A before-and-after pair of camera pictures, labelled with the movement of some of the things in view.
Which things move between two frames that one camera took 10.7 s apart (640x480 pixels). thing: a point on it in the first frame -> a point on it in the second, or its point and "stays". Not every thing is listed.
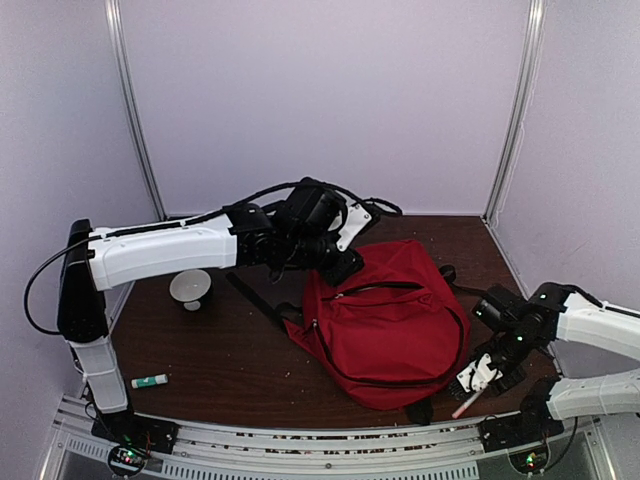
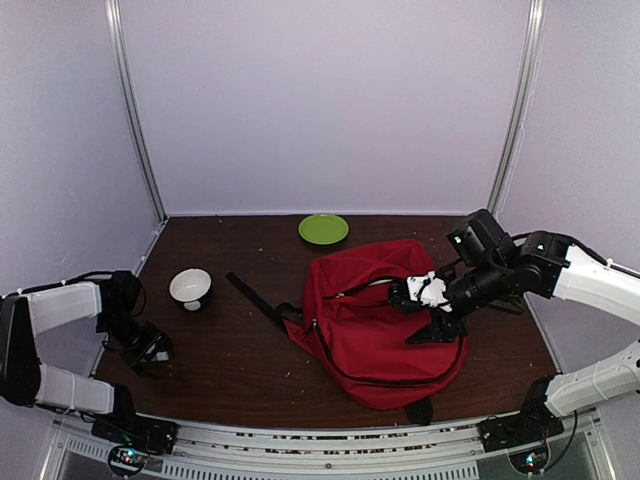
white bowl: x=190 y=286 stays
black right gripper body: x=516 y=347 -> x=488 y=283
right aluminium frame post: x=535 y=34 stays
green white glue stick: x=149 y=381 -> x=161 y=356
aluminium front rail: x=437 y=451 stays
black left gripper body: x=308 y=250 -> x=138 y=342
